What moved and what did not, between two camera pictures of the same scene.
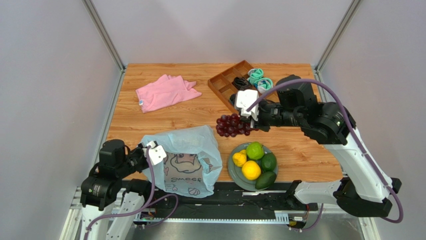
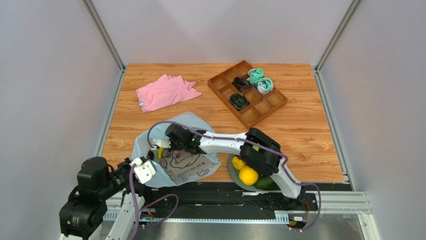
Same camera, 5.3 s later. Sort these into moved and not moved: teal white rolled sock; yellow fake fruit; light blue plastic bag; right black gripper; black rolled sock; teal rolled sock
Moved: light blue plastic bag; right black gripper
Not moved: yellow fake fruit; teal rolled sock; black rolled sock; teal white rolled sock
